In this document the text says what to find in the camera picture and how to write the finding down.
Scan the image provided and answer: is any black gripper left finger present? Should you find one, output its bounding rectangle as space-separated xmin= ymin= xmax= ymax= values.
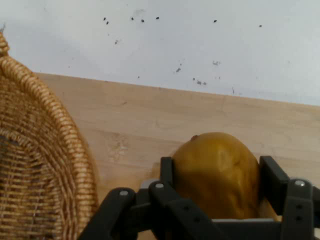
xmin=78 ymin=156 xmax=214 ymax=240

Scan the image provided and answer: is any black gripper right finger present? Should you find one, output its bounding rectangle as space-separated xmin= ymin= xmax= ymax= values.
xmin=259 ymin=155 xmax=320 ymax=240

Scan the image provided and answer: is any yellow lemon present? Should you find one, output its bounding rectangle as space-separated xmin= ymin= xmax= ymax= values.
xmin=171 ymin=131 xmax=282 ymax=222

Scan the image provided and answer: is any light wooden board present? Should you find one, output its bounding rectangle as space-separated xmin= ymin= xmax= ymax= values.
xmin=33 ymin=71 xmax=320 ymax=240

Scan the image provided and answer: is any woven wicker basket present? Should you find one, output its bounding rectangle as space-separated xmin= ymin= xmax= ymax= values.
xmin=0 ymin=31 xmax=100 ymax=240

